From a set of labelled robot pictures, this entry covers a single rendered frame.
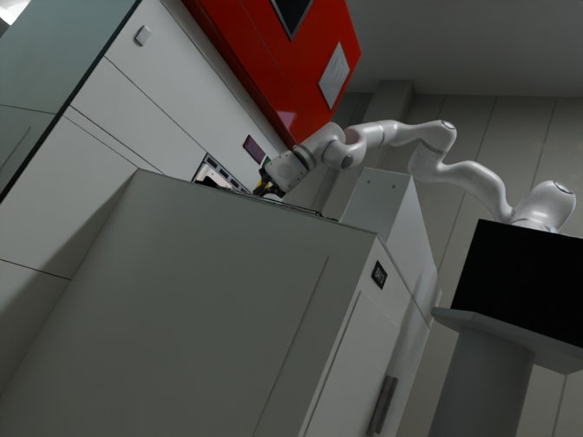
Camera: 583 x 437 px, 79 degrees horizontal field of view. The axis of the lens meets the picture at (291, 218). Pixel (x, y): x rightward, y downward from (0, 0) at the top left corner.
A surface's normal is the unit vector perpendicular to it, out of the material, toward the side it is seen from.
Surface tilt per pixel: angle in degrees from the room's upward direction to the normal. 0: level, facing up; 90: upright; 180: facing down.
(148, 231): 90
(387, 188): 90
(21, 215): 90
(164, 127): 90
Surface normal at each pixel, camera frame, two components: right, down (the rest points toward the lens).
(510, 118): -0.44, -0.42
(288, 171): 0.18, -0.18
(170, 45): 0.82, 0.24
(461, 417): -0.67, -0.47
